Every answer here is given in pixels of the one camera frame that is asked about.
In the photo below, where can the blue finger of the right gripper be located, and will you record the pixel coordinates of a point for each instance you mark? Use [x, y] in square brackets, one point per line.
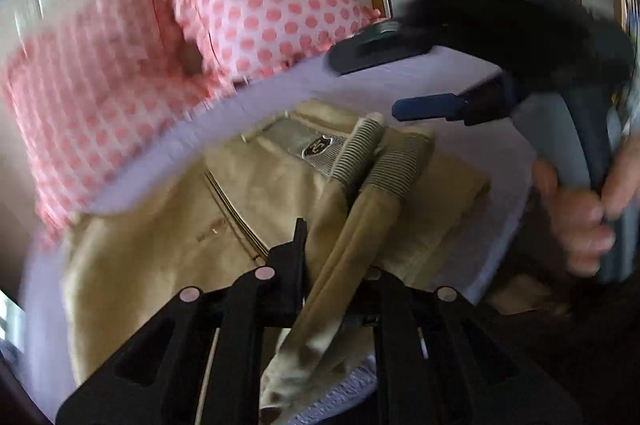
[448, 106]

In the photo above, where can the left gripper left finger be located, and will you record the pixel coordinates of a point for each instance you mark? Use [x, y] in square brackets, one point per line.
[198, 360]

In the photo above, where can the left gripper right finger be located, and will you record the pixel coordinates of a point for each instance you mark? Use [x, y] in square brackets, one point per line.
[431, 353]

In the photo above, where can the khaki tan pants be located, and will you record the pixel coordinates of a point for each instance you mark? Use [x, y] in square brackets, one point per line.
[371, 195]

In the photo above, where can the dark fuzzy sleeve forearm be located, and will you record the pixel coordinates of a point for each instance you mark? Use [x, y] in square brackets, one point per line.
[542, 45]

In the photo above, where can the person's right hand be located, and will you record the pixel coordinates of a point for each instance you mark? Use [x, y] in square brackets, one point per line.
[580, 219]

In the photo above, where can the lavender bed sheet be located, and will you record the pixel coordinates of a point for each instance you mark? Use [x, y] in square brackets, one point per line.
[473, 252]

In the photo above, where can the large pink polka-dot pillow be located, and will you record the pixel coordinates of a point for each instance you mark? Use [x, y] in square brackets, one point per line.
[91, 92]

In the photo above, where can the white wall switch plate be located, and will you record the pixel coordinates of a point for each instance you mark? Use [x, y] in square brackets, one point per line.
[29, 14]

